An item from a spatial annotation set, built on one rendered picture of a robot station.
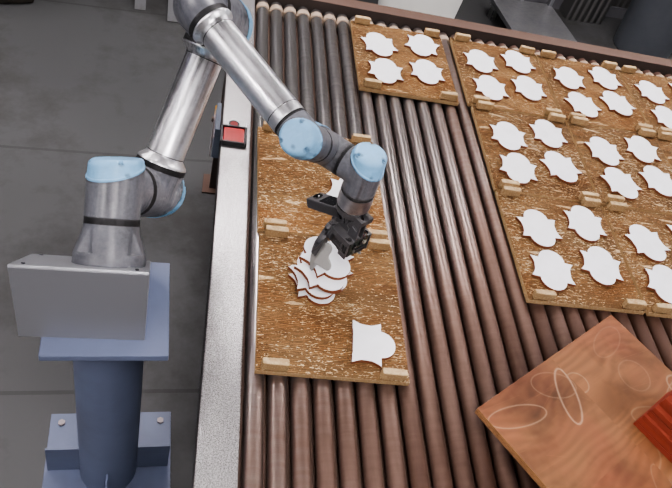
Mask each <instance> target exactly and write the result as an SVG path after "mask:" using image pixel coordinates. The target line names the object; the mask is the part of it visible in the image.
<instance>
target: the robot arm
mask: <svg viewBox="0 0 672 488"><path fill-rule="evenodd" d="M173 11H174V15H175V17H176V19H177V21H178V22H179V24H180V25H181V26H182V27H183V28H184V29H185V30H186V32H185V35H184V37H183V41H184V44H185V46H186V52H185V54H184V57H183V59H182V62H181V64H180V67H179V69H178V72H177V74H176V77H175V79H174V82H173V84H172V87H171V89H170V92H169V94H168V97H167V99H166V102H165V104H164V107H163V109H162V112H161V114H160V117H159V119H158V122H157V124H156V127H155V129H154V132H153V134H152V137H151V139H150V142H149V144H148V147H147V148H146V149H143V150H141V151H139V152H138V153H137V156H136V157H110V156H106V157H94V158H91V159H90V160H89V162H88V166H87V173H86V175H85V178H86V189H85V203H84V218H83V227H82V230H81V233H80V235H79V237H78V240H77V242H76V245H75V247H74V249H73V252H72V261H71V262H72V263H74V264H78V265H85V266H94V267H108V268H141V267H145V266H146V255H145V250H144V246H143V242H142V238H141V234H140V220H141V217H149V218H159V217H164V216H168V215H170V214H172V213H174V212H175V211H176V210H177V209H178V208H179V207H180V206H181V205H182V203H183V201H184V198H185V194H186V187H185V186H184V180H183V178H184V176H185V173H186V169H185V166H184V164H183V161H184V158H185V156H186V153H187V151H188V148H189V146H190V143H191V141H192V138H193V136H194V133H195V131H196V128H197V126H198V124H199V121H200V119H201V116H202V114H203V111H204V109H205V106H206V104H207V101H208V99H209V96H210V94H211V92H212V89H213V87H214V84H215V82H216V79H217V77H218V74H219V72H220V70H221V67H222V68H223V69H224V70H225V72H226V73H227V74H228V75H229V77H230V78H231V79H232V80H233V82H234V83H235V84H236V85H237V87H238V88H239V89H240V90H241V92H242V93H243V94H244V95H245V96H246V98H247V99H248V100H249V101H250V103H251V104H252V105H253V106H254V108H255V109H256V110H257V111H258V113H259V114H260V115H261V116H262V118H263V119H264V120H265V121H266V123H267V124H268V125H269V126H270V127H271V129H272V130H273V131H274V132H275V133H276V135H277V136H278V137H279V142H280V146H281V148H282V149H283V150H284V152H286V153H287V154H288V155H290V156H291V157H293V158H295V159H298V160H306V161H309V162H312V163H316V164H319V165H321V166H322V167H324V168H325V169H327V170H328V171H330V172H331V173H333V174H334V175H336V176H338V177H339V178H341V179H343V182H342V185H341V188H340V191H339V194H338V197H334V196H331V195H328V194H325V193H321V192H320V193H318V194H315V195H313V196H311V197H309V198H307V199H306V201H307V207H308V208H311V209H314V210H316V211H319V212H322V213H325V214H328V215H331V216H332V217H331V218H332V220H330V221H329V222H328V223H327V224H326V225H325V227H324V229H323V230H322V232H321V233H320V234H319V236H318V237H317V238H316V240H315V242H314V245H313V247H312V250H311V257H310V270H311V271H313V269H314V267H315V266H316V265H318V266H320V267H321V268H323V269H324V270H326V271H328V270H330V269H331V266H332V265H331V262H330V259H329V255H330V253H331V252H332V245H331V244H330V243H327V242H328V239H329V240H330V241H331V242H332V243H333V244H334V245H335V246H336V248H337V249H338V254H339V255H340V256H341V257H342V259H343V260H344V259H345V257H348V256H350V255H352V254H354V253H358V254H361V250H363V249H364V248H365V249H366V247H367V245H368V242H369V240H370V237H371V235H372V233H371V232H370V231H369V230H368V229H367V228H366V225H368V224H370V223H372V221H373V219H374V218H373V217H372V216H371V215H370V214H369V213H368V211H369V210H370V207H371V205H372V202H373V199H374V197H375V194H376V192H377V189H378V186H379V184H380V181H381V179H382V178H383V176H384V170H385V167H386V164H387V155H386V153H385V151H384V150H383V149H382V148H381V147H380V146H378V145H376V144H374V145H373V144H371V143H370V142H362V143H359V144H357V145H356V146H355V145H354V144H352V143H350V142H349V141H347V140H346V139H344V138H343V137H341V136H340V135H338V134H337V133H335V132H334V131H332V130H331V129H330V128H329V127H327V126H325V125H322V124H320V123H319V122H316V121H314V120H313V118H312V117H311V116H310V115H309V114H308V112H307V111H306V110H305V109H304V108H303V106H302V105H301V104H300V103H299V101H298V100H297V99H296V98H295V97H294V95H293V94H292V93H291V92H290V91H289V89H288V88H287V87H286V86H285V84H284V83H283V82H282V81H281V80H280V78H279V77H278V76H277V75H276V74H275V72H274V71H273V70H272V69H271V67H270V66H269V65H268V64H267V63H266V61H265V60H264V59H263V58H262V57H261V55H260V54H259V53H258V52H257V50H256V49H255V48H254V47H253V46H252V44H251V43H250V42H249V40H250V37H251V35H252V31H253V19H252V16H251V13H250V11H249V9H248V8H247V6H246V5H245V4H244V3H243V2H242V1H241V0H173Z"/></svg>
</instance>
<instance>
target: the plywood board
mask: <svg viewBox="0 0 672 488"><path fill-rule="evenodd" d="M671 390H672V371H671V370H670V369H669V368H667V367H666V366H665V365H664V364H663V363H662V362H661V361H660V360H659V359H658V358H657V357H656V356H655V355H654V354H653V353H652V352H650V351H649V350H648V349H647V348H646V347H645V346H644V345H643V344H642V343H641V342H640V341H639V340H638V339H637V338H636V337H635V336H633V335H632V334H631V333H630V332H629V331H628V330H627V329H626V328H625V327H624V326H623V325H622V324H621V323H620V322H619V321H617V320H616V319H615V318H614V317H613V316H612V315H610V316H609V317H607V318H606V319H604V320H603V321H601V322H600V323H599V324H597V325H596V326H594V327H593V328H591V329H590V330H589V331H587V332H586V333H584V334H583V335H581V336H580V337H578V338H577V339H576V340H574V341H573V342H571V343H570V344H568V345H567V346H566V347H564V348H563V349H561V350H560V351H558V352H557V353H556V354H554V355H553V356H551V357H550V358H548V359H547V360H546V361H544V362H543V363H541V364H540V365H538V366H537V367H536V368H534V369H533V370H531V371H530V372H528V373H527V374H526V375H524V376H523V377H521V378H520V379H518V380H517V381H516V382H514V383H513V384H511V385H510V386H508V387H507V388H506V389H504V390H503V391H501V392H500V393H498V394H497V395H496V396H494V397H493V398H491V399H490V400H488V401H487V402H486V403H484V404H483V405H481V406H480V407H478V408H477V409H476V411H475V414H476V415H477V416H478V417H479V418H480V419H481V421H482V422H483V423H484V424H485V425H486V426H487V427H488V429H489V430H490V431H491V432H492V433H493V434H494V435H495V437H496V438H497V439H498V440H499V441H500V442H501V443H502V445H503V446H504V447H505V448H506V449H507V450H508V451H509V453H510V454H511V455H512V456H513V457H514V458H515V459H516V461H517V462H518V463H519V464H520V465H521V466H522V467H523V469H524V470H525V471H526V472H527V473H528V474H529V475H530V477H531V478H532V479H533V480H534V481H535V482H536V483H537V485H538V486H539V487H540V488H672V463H671V462H670V461H669V460H668V459H667V458H666V457H665V456H664V455H663V454H662V453H661V452H660V451H659V450H658V449H657V448H656V447H655V446H654V445H653V444H652V443H651V442H650V441H649V440H648V439H647V438H646V436H645V435H644V434H643V433H642V432H641V431H640V430H639V429H638V428H637V427H636V426H635V425H634V424H633V423H634V422H635V421H636V420H637V419H638V418H640V417H641V416H642V415H643V414H644V413H645V412H646V411H648V410H649V409H650V408H651V407H652V406H653V405H654V404H655V403H656V402H657V401H658V400H660V399H661V398H662V397H663V396H664V395H665V394H666V393H667V392H670V391H671Z"/></svg>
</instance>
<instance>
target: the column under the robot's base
mask: <svg viewBox="0 0 672 488"><path fill-rule="evenodd" d="M169 292H170V264H169V263H155V262H151V265H150V279H149V292H148V304H147V317H146V329H145V340H118V339H89V338H61V337H41V341H40V348H39V354H38V358H39V361H73V371H74V386H75V401H76V413H75V414H51V421H50V429H49V437H48V445H47V448H45V456H46V460H45V468H44V476H43V483H42V488H170V466H171V412H140V410H141V395H142V380H143V364H144V361H168V359H169Z"/></svg>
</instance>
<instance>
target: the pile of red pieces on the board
mask: <svg viewBox="0 0 672 488"><path fill-rule="evenodd" d="M633 424H634V425H635V426H636V427H637V428H638V429H639V430H640V431H641V432H642V433H643V434H644V435H645V436H646V438H647V439H648V440H649V441H650V442H651V443H652V444H653V445H654V446H655V447H656V448H657V449H658V450H659V451H660V452H661V453H662V454H663V455H664V456H665V457H666V458H667V459H668V460H669V461H670V462H671V463H672V390H671V391H670V392H667V393H666V394H665V395H664V396H663V397H662V398H661V399H660V400H658V401H657V402H656V403H655V404H654V405H653V406H652V407H651V408H650V409H649V410H648V411H646V412H645V413H644V414H643V415H642V416H641V417H640V418H638V419H637V420H636V421H635V422H634V423H633Z"/></svg>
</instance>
